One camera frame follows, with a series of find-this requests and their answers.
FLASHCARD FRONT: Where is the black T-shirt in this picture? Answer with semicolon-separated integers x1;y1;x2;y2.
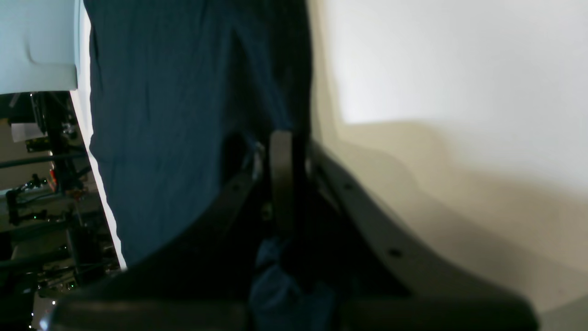
84;0;339;331

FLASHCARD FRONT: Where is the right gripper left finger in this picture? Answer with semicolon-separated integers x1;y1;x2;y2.
45;131;294;331

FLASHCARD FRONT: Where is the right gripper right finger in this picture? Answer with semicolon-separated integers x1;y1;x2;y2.
308;143;539;331

